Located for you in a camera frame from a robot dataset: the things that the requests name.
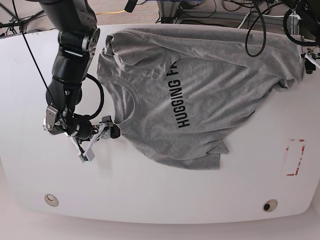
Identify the grey printed T-shirt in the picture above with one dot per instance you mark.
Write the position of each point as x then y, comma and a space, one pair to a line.
178, 93

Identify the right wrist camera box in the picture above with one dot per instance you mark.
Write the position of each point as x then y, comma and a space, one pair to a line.
86, 156

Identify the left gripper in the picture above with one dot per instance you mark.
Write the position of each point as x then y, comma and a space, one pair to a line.
310, 61

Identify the open table grommet hole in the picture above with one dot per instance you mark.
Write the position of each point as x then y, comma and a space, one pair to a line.
270, 205

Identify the aluminium frame stand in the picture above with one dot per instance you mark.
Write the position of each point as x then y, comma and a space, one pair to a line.
222, 13

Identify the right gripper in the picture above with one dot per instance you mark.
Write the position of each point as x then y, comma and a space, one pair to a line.
86, 135

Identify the black tripod stand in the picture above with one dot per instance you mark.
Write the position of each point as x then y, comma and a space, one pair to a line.
22, 16

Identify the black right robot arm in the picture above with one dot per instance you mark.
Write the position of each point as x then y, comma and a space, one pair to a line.
78, 36

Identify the red tape rectangle marking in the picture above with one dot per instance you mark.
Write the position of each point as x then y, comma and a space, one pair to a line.
293, 156

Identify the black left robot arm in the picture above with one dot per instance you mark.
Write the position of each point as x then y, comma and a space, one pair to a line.
300, 14

